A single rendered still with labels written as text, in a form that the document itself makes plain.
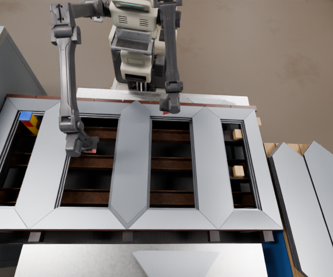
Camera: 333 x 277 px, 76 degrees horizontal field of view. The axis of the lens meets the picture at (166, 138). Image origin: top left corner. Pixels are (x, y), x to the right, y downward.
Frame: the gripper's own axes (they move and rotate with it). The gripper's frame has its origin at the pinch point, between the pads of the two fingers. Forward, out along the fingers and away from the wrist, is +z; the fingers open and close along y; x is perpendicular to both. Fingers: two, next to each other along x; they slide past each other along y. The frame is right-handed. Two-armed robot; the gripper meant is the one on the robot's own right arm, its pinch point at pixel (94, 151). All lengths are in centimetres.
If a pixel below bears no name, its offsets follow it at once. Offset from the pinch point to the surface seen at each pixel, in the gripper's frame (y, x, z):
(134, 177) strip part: 18.3, -10.1, 13.6
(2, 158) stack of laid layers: -51, -2, -2
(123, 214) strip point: 14.3, -28.6, 13.1
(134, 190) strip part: 18.8, -17.1, 13.9
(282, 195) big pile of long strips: 96, -16, 33
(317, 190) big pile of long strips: 117, -13, 37
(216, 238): 59, -38, 32
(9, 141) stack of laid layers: -51, 8, -1
